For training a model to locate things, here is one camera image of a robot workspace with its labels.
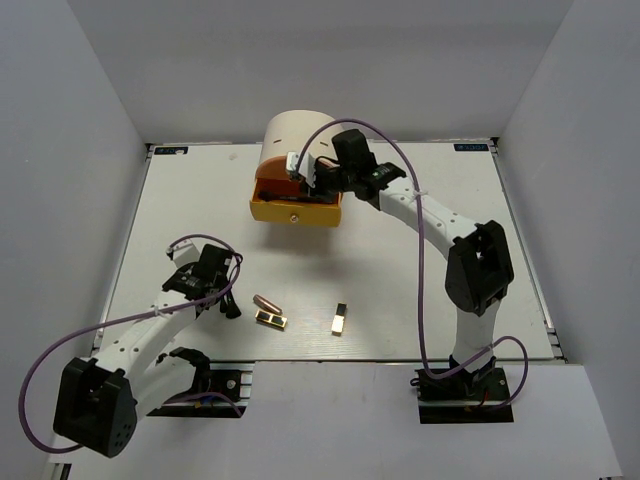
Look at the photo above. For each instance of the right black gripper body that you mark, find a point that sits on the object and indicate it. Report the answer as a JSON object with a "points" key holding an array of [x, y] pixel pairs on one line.
{"points": [[332, 180]]}

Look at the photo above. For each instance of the black gold lipstick case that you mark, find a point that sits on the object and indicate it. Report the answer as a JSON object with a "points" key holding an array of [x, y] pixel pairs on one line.
{"points": [[270, 319]]}

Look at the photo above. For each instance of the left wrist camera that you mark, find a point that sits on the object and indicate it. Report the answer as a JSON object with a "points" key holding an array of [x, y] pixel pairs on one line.
{"points": [[183, 253]]}

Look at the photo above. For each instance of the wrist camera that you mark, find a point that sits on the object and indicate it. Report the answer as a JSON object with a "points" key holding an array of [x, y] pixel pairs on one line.
{"points": [[301, 167], [183, 253]]}

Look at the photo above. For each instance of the gold black lipstick upright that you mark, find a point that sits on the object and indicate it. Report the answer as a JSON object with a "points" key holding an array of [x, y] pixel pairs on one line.
{"points": [[338, 322]]}

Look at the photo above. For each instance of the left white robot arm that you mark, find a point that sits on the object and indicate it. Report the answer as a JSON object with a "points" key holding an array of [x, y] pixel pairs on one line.
{"points": [[101, 399]]}

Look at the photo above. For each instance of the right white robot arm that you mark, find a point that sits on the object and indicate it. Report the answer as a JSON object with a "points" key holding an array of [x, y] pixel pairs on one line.
{"points": [[479, 268]]}

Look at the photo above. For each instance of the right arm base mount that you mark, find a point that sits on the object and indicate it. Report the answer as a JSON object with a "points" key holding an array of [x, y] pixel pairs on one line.
{"points": [[449, 402]]}

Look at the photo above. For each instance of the round beige orange organizer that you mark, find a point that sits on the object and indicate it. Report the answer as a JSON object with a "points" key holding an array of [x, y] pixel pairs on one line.
{"points": [[285, 175]]}

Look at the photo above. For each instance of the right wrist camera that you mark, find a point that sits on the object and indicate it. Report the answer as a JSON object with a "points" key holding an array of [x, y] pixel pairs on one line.
{"points": [[301, 167]]}

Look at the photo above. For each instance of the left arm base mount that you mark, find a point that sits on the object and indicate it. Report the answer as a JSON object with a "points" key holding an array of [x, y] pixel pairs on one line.
{"points": [[225, 394]]}

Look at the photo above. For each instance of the rose gold lipstick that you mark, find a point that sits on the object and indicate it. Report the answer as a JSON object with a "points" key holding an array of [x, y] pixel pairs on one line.
{"points": [[267, 305]]}

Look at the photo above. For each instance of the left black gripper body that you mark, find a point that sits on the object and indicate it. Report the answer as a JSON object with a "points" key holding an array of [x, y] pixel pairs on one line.
{"points": [[222, 285]]}

